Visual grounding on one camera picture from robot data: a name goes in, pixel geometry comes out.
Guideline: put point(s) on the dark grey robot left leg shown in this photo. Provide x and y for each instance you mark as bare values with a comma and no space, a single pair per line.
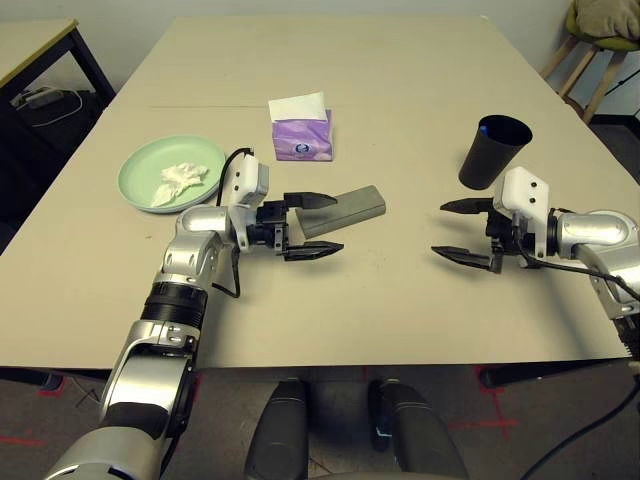
277,435

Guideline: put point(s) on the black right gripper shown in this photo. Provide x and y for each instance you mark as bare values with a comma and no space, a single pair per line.
500,232

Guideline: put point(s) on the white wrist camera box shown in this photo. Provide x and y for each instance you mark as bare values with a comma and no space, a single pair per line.
245,175
522,195

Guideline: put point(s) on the dark grey robot right leg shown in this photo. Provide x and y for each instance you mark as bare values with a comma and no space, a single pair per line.
415,440

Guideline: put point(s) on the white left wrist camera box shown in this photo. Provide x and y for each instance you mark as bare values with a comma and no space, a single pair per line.
245,175

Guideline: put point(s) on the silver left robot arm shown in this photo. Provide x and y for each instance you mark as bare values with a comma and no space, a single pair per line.
200,225

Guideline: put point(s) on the beige jacket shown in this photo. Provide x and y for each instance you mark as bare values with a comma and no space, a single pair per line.
605,17

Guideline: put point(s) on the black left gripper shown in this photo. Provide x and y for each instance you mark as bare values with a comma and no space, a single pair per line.
267,225

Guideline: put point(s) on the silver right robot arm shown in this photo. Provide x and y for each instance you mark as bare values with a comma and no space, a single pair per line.
590,230

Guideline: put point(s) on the beige desk black frame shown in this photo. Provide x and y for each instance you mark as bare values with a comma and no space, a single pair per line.
30,45

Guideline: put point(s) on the green seat cushion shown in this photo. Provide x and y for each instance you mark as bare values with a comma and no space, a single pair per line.
615,44

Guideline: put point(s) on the black cup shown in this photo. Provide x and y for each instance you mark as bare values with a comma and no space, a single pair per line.
485,160

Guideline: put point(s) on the grey glasses case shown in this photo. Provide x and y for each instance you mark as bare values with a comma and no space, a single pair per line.
350,207

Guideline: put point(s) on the wooden stool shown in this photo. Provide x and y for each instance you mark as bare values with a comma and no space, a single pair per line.
600,90

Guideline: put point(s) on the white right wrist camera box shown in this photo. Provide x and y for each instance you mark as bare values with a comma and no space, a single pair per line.
522,195

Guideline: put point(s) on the dark grey robot leg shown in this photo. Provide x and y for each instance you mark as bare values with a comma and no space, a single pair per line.
277,435
415,440

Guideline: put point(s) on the white tissue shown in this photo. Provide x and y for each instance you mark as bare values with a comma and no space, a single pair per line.
180,175

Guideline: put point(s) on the light green plate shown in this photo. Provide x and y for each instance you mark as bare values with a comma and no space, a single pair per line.
145,165

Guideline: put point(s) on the grey power adapter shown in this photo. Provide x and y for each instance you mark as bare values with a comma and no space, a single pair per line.
37,97

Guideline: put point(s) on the purple tissue pack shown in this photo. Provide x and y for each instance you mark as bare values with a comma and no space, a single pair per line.
300,140

